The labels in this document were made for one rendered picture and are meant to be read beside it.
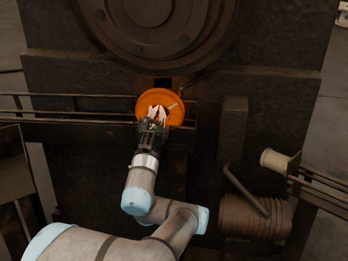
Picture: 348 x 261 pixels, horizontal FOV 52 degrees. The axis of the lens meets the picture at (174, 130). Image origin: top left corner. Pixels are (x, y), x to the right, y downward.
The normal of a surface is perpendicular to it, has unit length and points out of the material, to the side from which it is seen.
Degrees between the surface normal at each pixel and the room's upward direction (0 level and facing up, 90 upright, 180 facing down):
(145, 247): 33
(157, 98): 90
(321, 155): 0
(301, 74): 0
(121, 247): 16
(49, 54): 0
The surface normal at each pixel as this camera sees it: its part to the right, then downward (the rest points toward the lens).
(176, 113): -0.13, 0.57
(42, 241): -0.09, -0.71
